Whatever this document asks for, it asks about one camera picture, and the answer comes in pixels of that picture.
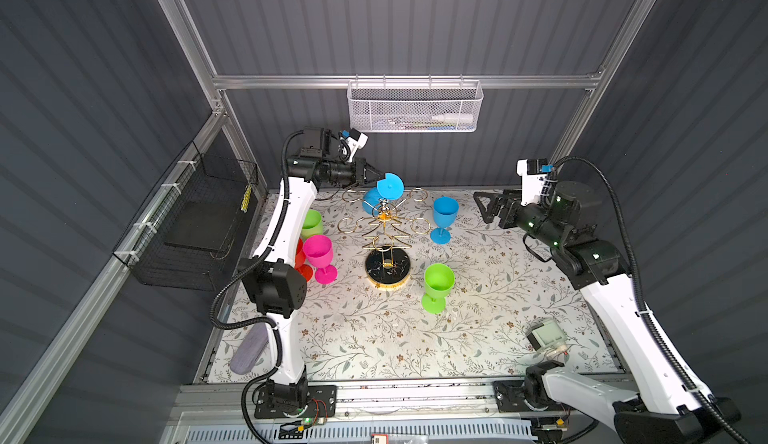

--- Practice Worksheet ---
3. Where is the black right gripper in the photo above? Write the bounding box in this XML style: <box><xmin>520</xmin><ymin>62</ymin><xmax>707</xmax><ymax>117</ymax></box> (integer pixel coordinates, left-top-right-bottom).
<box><xmin>473</xmin><ymin>185</ymin><xmax>562</xmax><ymax>251</ymax></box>

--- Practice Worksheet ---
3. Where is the blue wine glass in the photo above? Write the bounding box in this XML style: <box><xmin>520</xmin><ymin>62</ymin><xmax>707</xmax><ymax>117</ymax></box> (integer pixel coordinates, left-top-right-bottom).
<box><xmin>430</xmin><ymin>196</ymin><xmax>460</xmax><ymax>245</ymax></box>
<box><xmin>362</xmin><ymin>173</ymin><xmax>405</xmax><ymax>215</ymax></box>

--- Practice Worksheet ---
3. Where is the green wine glass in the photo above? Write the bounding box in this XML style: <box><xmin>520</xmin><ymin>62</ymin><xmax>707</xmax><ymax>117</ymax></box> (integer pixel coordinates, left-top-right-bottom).
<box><xmin>421</xmin><ymin>263</ymin><xmax>455</xmax><ymax>314</ymax></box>
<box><xmin>300</xmin><ymin>209</ymin><xmax>324</xmax><ymax>240</ymax></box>

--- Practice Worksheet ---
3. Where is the pink wine glass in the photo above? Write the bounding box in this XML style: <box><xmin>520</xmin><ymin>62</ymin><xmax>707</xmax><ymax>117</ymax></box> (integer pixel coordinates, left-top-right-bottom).
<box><xmin>303</xmin><ymin>234</ymin><xmax>338</xmax><ymax>285</ymax></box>

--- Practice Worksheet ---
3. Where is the red wine glass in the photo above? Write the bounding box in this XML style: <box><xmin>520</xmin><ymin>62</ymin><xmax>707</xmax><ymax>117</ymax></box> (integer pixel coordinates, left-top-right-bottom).
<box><xmin>294</xmin><ymin>239</ymin><xmax>314</xmax><ymax>282</ymax></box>

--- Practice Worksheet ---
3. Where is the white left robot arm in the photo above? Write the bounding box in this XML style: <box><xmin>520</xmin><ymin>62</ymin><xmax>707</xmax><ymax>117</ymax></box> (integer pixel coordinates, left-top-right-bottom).
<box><xmin>209</xmin><ymin>127</ymin><xmax>384</xmax><ymax>443</ymax></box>

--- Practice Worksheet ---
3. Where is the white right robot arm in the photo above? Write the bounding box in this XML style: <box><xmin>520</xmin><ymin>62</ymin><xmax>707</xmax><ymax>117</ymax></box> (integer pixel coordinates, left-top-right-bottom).
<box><xmin>473</xmin><ymin>157</ymin><xmax>747</xmax><ymax>443</ymax></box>

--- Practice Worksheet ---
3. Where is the gold wine glass rack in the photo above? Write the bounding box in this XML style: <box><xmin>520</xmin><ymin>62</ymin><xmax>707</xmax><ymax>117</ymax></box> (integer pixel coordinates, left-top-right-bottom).
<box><xmin>337</xmin><ymin>187</ymin><xmax>432</xmax><ymax>291</ymax></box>

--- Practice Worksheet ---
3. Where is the white mesh basket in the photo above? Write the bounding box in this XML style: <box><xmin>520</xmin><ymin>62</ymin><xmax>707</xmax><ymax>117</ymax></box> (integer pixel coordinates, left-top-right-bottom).
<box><xmin>346</xmin><ymin>80</ymin><xmax>484</xmax><ymax>133</ymax></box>

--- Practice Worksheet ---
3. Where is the white marker in basket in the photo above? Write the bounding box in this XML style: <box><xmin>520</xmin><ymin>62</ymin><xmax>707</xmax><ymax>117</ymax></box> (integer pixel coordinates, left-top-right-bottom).
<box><xmin>431</xmin><ymin>113</ymin><xmax>475</xmax><ymax>127</ymax></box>

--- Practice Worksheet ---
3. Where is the small white scale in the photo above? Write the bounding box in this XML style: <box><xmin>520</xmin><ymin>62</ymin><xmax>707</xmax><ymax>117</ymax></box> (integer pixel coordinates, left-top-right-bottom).
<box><xmin>525</xmin><ymin>317</ymin><xmax>568</xmax><ymax>359</ymax></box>

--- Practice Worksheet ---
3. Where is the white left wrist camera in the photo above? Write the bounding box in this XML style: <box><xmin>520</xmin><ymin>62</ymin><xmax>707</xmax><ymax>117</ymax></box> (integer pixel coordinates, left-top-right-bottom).
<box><xmin>338</xmin><ymin>128</ymin><xmax>368</xmax><ymax>162</ymax></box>

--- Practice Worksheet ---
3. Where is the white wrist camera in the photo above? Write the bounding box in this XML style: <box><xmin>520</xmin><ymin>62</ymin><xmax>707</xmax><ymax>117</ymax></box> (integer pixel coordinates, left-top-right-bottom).
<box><xmin>516</xmin><ymin>158</ymin><xmax>553</xmax><ymax>205</ymax></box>
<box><xmin>338</xmin><ymin>128</ymin><xmax>368</xmax><ymax>162</ymax></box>

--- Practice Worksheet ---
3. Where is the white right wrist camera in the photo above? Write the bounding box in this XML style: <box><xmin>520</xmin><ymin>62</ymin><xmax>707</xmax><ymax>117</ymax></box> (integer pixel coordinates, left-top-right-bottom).
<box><xmin>516</xmin><ymin>158</ymin><xmax>553</xmax><ymax>205</ymax></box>

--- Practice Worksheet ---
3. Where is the black wire basket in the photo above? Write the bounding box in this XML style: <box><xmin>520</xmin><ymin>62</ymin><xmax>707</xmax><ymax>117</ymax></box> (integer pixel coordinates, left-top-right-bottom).
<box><xmin>113</xmin><ymin>145</ymin><xmax>259</xmax><ymax>291</ymax></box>

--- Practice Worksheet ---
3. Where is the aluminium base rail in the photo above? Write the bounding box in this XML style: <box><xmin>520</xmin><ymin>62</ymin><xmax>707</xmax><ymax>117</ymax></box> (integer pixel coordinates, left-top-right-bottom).
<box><xmin>158</xmin><ymin>373</ymin><xmax>637</xmax><ymax>444</ymax></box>

